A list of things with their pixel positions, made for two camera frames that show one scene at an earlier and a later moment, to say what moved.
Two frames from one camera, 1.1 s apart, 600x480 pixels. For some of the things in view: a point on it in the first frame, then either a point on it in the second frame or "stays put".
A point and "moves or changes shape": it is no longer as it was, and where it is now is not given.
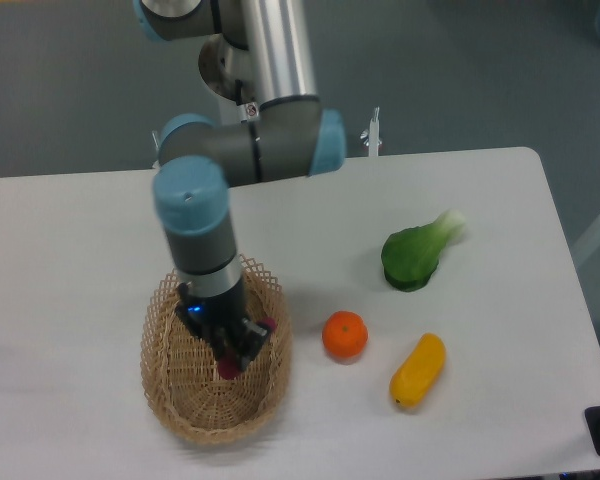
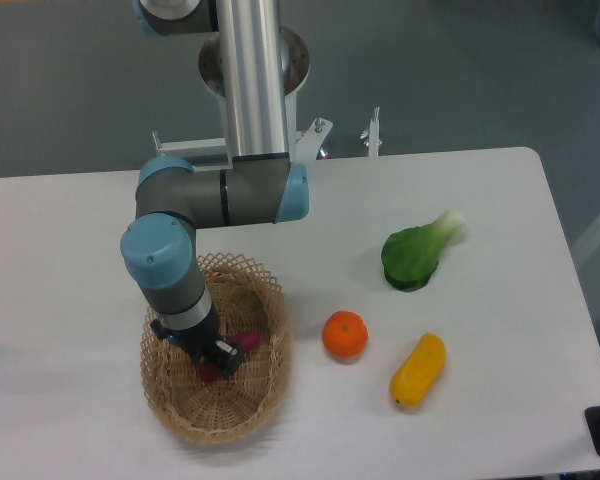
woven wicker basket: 180,373 stays put
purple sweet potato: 229,366 moves or changes shape
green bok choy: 410,256 stays put
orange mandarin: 345,334 stays put
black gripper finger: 249,337 → 227,356
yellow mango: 414,380 stays put
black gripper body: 214,318 → 197,340
